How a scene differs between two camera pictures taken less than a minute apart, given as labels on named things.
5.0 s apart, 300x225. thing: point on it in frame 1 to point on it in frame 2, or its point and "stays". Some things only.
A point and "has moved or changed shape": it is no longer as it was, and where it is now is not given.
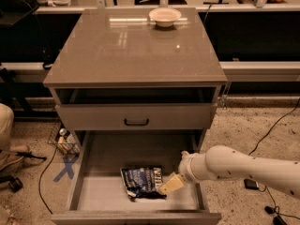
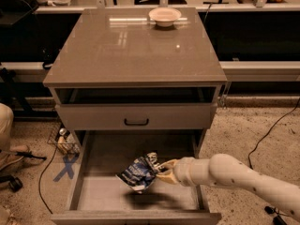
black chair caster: x=15 y=184 stays
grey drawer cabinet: x=139 y=86 stays
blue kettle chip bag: x=143 y=181 has moved or changed shape
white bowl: x=164 y=17 stays
